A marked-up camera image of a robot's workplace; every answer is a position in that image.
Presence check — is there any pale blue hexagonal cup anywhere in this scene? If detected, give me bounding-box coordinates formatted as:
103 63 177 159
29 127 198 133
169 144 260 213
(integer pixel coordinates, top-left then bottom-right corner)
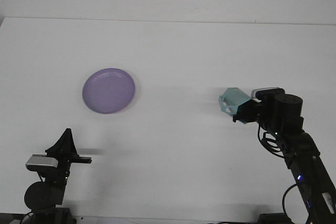
219 87 259 124

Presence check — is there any pale purple round plate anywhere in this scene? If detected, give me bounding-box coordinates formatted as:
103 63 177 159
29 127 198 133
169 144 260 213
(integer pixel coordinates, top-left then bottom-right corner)
82 67 137 115

